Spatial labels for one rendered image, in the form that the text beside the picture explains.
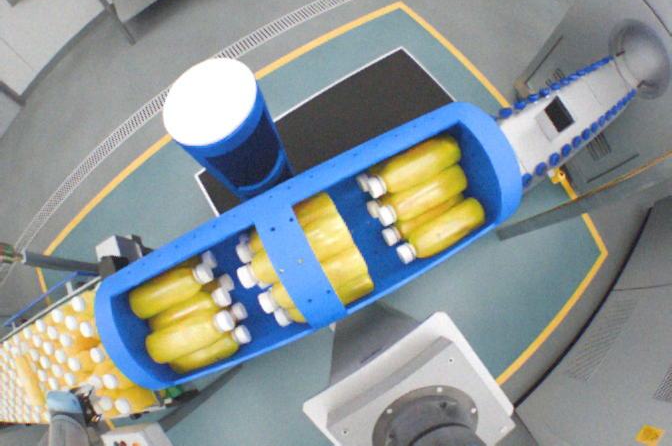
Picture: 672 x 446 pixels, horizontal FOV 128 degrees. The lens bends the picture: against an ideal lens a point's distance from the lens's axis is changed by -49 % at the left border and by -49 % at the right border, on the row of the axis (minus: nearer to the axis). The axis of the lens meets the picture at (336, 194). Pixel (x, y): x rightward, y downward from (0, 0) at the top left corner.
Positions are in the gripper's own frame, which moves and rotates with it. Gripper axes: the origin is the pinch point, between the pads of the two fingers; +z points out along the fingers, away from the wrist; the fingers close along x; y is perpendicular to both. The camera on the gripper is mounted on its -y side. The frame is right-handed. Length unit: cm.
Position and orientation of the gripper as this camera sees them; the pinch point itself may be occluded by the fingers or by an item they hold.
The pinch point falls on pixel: (90, 388)
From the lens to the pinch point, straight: 95.0
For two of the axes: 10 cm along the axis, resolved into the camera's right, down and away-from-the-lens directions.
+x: -4.1, -9.0, -1.5
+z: -2.0, -0.7, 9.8
